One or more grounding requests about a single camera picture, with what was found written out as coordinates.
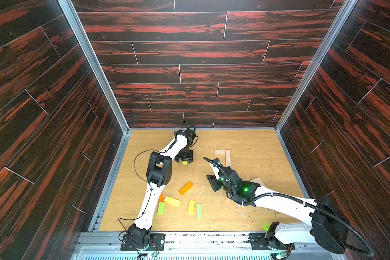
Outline light green block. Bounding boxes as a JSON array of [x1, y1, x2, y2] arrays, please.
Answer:
[[157, 202, 165, 216], [197, 203, 203, 220]]

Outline light green block right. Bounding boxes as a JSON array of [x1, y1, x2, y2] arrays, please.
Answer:
[[197, 203, 203, 220]]

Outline front aluminium rail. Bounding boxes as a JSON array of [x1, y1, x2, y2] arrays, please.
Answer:
[[72, 231, 348, 260]]

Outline dark orange block left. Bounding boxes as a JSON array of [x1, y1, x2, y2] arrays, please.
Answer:
[[158, 193, 164, 203]]

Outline yellow block small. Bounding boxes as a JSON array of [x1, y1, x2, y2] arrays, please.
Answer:
[[187, 199, 196, 214]]

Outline yellow block lying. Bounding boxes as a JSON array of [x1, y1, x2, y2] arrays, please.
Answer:
[[164, 196, 181, 206]]

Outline orange block centre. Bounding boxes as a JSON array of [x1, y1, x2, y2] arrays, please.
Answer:
[[178, 182, 193, 196]]

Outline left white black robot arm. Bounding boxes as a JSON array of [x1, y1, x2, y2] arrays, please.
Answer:
[[120, 126, 198, 252]]

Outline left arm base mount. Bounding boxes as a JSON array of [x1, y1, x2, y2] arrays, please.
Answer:
[[120, 233, 166, 251]]

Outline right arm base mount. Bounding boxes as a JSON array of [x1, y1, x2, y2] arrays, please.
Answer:
[[248, 232, 295, 251]]

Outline light green block left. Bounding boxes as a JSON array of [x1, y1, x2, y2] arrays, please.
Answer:
[[157, 202, 165, 216]]

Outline natural wood block long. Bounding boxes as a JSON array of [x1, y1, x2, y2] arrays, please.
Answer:
[[225, 149, 231, 166]]

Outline natural wood block printed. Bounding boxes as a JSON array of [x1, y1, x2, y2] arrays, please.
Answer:
[[214, 149, 226, 154]]

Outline natural wood block angled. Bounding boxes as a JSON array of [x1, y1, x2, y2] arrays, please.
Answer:
[[250, 177, 265, 186]]

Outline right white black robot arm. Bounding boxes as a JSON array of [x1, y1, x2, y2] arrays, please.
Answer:
[[205, 158, 374, 257]]

